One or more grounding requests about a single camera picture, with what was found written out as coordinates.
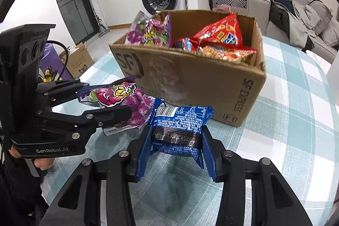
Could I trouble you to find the grey sofa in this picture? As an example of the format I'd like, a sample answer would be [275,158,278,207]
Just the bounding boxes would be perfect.
[247,0,338,64]

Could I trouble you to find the purple grape candy bag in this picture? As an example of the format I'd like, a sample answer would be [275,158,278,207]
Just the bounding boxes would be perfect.
[125,11,172,47]

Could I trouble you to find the small cardboard box on floor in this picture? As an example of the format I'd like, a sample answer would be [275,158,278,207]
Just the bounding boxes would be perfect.
[61,42,94,80]

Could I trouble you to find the white cylindrical appliance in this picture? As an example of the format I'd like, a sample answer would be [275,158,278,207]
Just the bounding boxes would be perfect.
[326,53,339,105]

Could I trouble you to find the teal checked tablecloth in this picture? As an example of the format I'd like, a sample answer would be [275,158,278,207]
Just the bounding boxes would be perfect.
[42,35,339,226]

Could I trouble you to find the black patterned chair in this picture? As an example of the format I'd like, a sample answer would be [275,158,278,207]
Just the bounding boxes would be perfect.
[208,0,248,14]

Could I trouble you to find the brown SF cardboard box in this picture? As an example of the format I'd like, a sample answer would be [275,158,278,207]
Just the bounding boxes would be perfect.
[109,15,266,127]

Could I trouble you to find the pink cloth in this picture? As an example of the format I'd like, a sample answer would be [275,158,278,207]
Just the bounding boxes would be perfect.
[212,5,232,14]

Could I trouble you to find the person's left hand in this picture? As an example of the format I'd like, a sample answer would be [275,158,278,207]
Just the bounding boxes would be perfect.
[9,146,55,170]

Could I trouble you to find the silver red noodle bag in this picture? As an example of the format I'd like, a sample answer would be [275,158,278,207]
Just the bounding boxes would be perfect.
[198,41,257,64]

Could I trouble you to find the grey cushion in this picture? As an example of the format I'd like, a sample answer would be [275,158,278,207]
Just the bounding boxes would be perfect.
[320,18,339,48]

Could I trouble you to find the red cone chips bag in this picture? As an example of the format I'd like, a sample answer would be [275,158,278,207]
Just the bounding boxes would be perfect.
[194,13,243,45]

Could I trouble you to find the grey clothes pile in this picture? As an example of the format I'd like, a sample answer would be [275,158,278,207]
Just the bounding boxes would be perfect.
[270,0,320,52]

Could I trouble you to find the black cable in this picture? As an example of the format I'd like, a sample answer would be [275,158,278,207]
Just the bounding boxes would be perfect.
[45,39,70,81]

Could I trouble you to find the blue cookie pack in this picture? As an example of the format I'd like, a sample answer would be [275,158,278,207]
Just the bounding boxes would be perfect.
[148,98,214,169]

